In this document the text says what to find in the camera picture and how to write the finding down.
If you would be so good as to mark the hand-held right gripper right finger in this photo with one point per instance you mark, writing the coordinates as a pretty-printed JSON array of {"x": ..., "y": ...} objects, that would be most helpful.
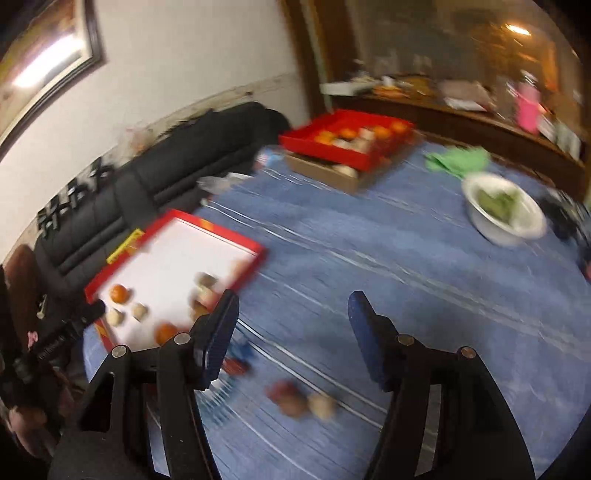
[{"x": 364, "y": 332}]

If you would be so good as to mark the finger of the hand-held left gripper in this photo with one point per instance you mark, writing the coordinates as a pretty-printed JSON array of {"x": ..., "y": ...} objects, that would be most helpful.
[{"x": 87, "y": 314}]

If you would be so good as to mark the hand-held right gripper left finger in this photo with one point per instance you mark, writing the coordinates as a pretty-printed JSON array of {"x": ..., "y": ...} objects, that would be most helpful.
[{"x": 219, "y": 341}]

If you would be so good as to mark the orange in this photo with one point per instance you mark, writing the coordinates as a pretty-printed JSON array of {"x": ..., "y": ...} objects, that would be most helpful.
[
  {"x": 381, "y": 132},
  {"x": 346, "y": 134},
  {"x": 325, "y": 136},
  {"x": 165, "y": 333},
  {"x": 399, "y": 125},
  {"x": 119, "y": 293}
]

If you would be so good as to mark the white root chunk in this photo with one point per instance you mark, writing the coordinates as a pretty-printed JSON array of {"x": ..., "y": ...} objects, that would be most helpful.
[
  {"x": 365, "y": 134},
  {"x": 323, "y": 405},
  {"x": 138, "y": 310}
]

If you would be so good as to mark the red tray with white inside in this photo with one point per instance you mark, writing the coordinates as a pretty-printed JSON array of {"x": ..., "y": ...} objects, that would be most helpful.
[{"x": 175, "y": 258}]

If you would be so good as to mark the person's left hand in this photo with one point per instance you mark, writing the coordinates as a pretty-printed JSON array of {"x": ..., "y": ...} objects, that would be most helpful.
[{"x": 27, "y": 429}]

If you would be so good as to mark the white candy in box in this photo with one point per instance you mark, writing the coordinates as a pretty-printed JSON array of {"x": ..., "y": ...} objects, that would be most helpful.
[{"x": 115, "y": 317}]

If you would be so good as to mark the red date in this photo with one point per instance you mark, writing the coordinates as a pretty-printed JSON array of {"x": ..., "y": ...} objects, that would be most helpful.
[
  {"x": 282, "y": 389},
  {"x": 235, "y": 367}
]

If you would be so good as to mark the blue plaid tablecloth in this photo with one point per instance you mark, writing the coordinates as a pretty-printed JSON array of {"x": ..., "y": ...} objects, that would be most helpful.
[{"x": 369, "y": 258}]

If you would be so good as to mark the clear plastic bag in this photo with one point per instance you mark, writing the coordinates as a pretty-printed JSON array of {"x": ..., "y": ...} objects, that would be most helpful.
[{"x": 221, "y": 182}]

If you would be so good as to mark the brown cardboard box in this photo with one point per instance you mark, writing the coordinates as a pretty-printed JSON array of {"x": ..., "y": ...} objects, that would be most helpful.
[{"x": 323, "y": 174}]

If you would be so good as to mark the white bowl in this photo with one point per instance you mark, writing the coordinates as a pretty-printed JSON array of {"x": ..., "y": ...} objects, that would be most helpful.
[{"x": 498, "y": 233}]

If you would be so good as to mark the black sofa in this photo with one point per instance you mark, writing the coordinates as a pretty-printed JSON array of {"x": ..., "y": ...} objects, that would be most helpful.
[{"x": 161, "y": 161}]

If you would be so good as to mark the green leaves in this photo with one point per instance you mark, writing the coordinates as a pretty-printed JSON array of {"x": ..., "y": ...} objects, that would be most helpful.
[{"x": 498, "y": 203}]

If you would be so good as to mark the red tray on cardboard box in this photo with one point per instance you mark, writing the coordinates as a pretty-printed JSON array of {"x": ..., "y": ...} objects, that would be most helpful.
[{"x": 314, "y": 150}]

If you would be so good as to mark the green cloth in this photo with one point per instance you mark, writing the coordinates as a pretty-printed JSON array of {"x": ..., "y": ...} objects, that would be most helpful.
[{"x": 457, "y": 161}]

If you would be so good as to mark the black device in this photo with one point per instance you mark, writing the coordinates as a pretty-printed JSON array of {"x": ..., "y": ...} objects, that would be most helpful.
[{"x": 561, "y": 217}]

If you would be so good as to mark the white flat box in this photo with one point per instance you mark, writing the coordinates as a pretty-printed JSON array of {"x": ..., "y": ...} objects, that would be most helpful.
[{"x": 344, "y": 87}]

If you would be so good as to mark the glass jar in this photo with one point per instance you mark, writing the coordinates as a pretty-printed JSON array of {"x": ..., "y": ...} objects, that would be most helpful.
[{"x": 505, "y": 99}]

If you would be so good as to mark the pink bottle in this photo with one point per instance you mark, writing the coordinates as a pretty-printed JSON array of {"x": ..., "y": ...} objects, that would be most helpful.
[{"x": 528, "y": 108}]

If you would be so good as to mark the wooden glass cabinet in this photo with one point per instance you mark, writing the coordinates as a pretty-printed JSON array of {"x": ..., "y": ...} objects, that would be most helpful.
[{"x": 304, "y": 55}]

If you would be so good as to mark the framed wall picture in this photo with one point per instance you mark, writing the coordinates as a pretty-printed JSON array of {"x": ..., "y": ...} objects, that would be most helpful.
[{"x": 46, "y": 55}]

